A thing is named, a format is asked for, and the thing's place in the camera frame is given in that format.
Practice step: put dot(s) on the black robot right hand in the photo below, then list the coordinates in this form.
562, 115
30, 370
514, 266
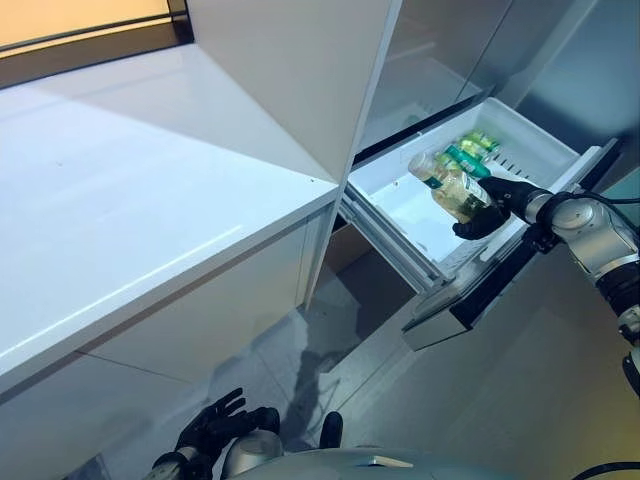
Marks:
507, 197

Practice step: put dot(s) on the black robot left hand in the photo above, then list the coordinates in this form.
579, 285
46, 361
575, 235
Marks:
215, 430

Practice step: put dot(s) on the green drink can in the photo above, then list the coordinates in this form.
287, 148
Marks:
442, 161
482, 142
470, 162

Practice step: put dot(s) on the yellow drink bottle white cap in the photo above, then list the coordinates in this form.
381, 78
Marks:
450, 192

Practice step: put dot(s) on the white tall cabinet panel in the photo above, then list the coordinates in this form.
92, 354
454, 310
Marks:
280, 75

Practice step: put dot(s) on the orange lit window black frame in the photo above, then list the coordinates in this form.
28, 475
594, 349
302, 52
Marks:
75, 20

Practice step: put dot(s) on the silver robot torso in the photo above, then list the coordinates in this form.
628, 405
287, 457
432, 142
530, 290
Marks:
390, 465

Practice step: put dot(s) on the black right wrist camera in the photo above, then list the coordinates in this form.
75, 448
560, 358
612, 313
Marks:
543, 240

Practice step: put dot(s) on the silver robot left leg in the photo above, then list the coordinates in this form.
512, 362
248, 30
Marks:
250, 452

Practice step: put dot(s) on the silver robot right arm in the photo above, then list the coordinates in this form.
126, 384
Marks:
585, 225

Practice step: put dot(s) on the white fridge drawer steel front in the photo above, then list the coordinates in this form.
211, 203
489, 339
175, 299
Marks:
400, 210

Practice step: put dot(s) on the white counter cabinet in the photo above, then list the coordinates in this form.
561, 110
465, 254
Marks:
125, 200

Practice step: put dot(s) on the stainless steel fridge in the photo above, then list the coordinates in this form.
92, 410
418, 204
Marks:
430, 40

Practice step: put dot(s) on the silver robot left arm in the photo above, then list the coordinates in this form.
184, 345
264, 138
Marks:
175, 467

